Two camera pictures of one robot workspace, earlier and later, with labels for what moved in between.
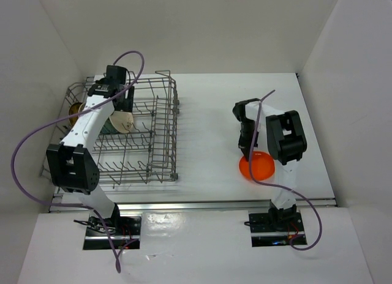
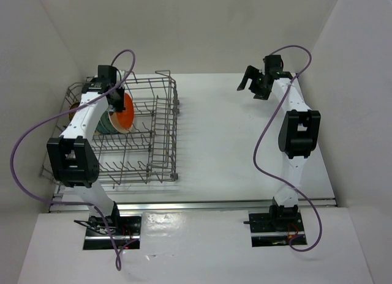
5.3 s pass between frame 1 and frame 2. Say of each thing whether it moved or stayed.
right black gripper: moved
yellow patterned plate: stayed
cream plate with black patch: stayed
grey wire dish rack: stayed
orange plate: moved
